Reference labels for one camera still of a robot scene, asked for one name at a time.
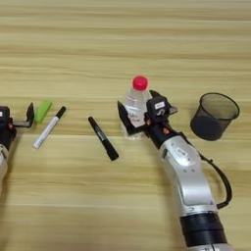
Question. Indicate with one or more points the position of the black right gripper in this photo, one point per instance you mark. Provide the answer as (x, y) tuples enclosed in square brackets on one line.
[(163, 132)]

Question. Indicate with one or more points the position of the black marker pen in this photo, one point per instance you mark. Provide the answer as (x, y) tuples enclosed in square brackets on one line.
[(103, 139)]

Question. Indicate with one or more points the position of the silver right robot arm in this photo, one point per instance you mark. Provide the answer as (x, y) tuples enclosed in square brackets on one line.
[(188, 176)]

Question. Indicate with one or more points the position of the clear bottle with red cap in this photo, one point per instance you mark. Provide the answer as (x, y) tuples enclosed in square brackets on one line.
[(137, 104)]

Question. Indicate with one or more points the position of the white marker with black cap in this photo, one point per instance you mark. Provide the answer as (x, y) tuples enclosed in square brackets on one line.
[(47, 130)]

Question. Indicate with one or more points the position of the green rectangular eraser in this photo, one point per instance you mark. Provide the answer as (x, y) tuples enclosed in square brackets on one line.
[(43, 111)]

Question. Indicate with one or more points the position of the black mesh pen cup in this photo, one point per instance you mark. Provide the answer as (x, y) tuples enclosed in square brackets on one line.
[(212, 124)]

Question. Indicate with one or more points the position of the gripper small black box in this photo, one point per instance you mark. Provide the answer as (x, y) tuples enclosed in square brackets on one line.
[(4, 115), (158, 108)]

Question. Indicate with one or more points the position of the left gripper small black box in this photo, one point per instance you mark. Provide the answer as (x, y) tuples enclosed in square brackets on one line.
[(4, 115)]

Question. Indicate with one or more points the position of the right gripper small black box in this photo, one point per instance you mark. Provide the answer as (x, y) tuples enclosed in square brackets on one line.
[(158, 108)]

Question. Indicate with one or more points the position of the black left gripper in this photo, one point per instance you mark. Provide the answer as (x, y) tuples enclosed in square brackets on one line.
[(6, 135)]

